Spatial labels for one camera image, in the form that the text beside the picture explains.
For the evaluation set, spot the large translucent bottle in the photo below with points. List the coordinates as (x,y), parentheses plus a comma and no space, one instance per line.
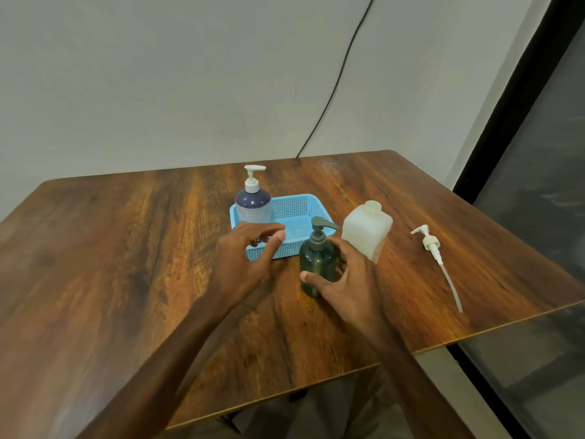
(368,230)

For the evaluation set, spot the person's left hand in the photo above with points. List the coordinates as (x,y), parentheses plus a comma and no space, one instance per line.
(237,269)

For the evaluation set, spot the small dark green bottle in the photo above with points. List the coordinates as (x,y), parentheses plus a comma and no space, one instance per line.
(317,262)

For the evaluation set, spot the person's right forearm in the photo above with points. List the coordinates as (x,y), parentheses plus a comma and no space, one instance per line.
(420,393)

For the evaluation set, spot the person's beige trousers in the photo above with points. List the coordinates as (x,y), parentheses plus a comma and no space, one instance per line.
(320,411)

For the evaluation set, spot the person's right hand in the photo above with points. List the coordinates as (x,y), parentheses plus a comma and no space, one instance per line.
(352,288)

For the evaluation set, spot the person's left forearm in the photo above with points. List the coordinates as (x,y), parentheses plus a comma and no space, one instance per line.
(155,379)

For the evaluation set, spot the blue plastic basket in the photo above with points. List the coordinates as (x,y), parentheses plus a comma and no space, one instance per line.
(294,214)

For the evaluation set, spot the small purple and white bottle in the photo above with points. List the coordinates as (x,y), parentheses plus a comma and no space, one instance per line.
(253,207)

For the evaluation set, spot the short white pump head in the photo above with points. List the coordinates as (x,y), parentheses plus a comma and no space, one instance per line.
(251,180)

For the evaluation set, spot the dark green pump head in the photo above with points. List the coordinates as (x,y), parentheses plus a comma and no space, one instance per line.
(317,237)

